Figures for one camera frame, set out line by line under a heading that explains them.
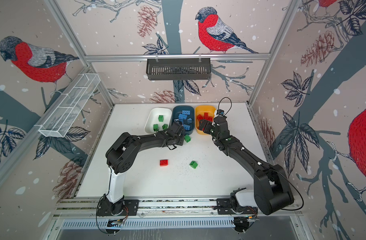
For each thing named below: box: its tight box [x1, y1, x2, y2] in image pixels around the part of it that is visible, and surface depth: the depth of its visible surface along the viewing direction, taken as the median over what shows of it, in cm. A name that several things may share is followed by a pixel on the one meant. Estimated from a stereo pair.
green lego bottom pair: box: [153, 124, 159, 132], surface depth 106 cm
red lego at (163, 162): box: [159, 159, 169, 167], surface depth 90 cm
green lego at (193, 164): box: [189, 160, 198, 169], surface depth 89 cm
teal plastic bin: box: [172, 105, 195, 136], surface depth 113 cm
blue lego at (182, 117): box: [178, 113, 188, 121], surface depth 113 cm
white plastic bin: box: [144, 107, 172, 135], surface depth 112 cm
